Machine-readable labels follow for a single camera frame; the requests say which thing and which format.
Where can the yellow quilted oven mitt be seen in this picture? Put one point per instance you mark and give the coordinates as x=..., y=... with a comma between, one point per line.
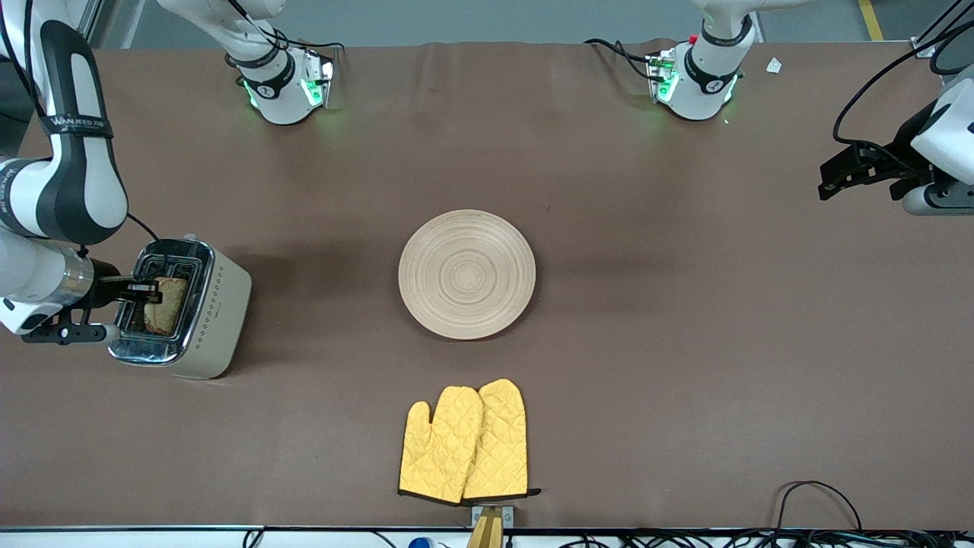
x=502, y=449
x=441, y=449

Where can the small white paper scrap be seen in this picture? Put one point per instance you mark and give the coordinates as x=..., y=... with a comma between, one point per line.
x=774, y=65

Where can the aluminium corner bracket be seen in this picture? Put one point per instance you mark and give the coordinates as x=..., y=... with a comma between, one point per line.
x=924, y=48

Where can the small metal bracket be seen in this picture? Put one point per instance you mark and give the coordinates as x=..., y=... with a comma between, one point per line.
x=478, y=515

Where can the brown bread slice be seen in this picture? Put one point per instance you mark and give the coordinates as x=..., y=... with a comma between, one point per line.
x=171, y=313

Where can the cream and chrome toaster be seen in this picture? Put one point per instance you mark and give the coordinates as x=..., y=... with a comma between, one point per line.
x=217, y=320

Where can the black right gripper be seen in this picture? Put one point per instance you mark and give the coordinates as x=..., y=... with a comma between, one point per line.
x=106, y=290

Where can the aluminium frame profile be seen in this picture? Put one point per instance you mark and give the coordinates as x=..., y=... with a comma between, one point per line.
x=93, y=19

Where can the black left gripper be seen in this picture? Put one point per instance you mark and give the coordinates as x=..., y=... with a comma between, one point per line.
x=900, y=153

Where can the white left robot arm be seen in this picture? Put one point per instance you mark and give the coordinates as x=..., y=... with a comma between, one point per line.
x=708, y=84

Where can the round wooden plate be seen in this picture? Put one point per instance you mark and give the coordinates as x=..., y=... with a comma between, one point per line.
x=466, y=274

